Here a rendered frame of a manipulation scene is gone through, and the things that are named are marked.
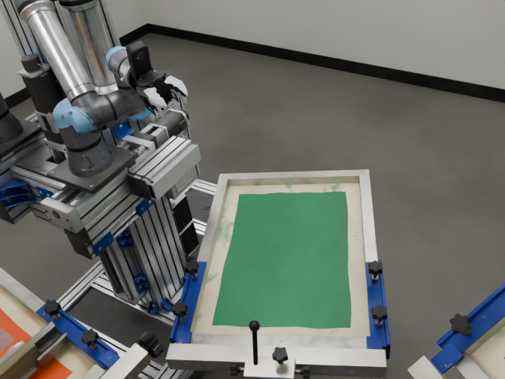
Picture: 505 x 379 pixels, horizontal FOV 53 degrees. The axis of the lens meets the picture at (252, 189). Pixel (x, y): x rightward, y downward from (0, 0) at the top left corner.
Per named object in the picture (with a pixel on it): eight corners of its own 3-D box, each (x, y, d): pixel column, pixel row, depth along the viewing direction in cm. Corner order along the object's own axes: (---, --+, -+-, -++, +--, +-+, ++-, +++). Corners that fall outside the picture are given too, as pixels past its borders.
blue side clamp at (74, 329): (41, 322, 154) (34, 310, 149) (55, 311, 157) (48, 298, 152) (109, 378, 140) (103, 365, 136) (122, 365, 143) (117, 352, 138)
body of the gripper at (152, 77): (181, 101, 125) (160, 85, 133) (169, 71, 119) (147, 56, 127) (155, 117, 123) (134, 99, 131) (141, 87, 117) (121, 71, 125)
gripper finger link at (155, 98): (175, 123, 116) (164, 104, 122) (166, 101, 112) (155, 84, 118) (162, 128, 115) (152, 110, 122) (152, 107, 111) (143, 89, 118)
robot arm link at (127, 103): (111, 119, 145) (99, 85, 138) (146, 104, 149) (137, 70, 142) (122, 130, 140) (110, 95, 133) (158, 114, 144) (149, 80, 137)
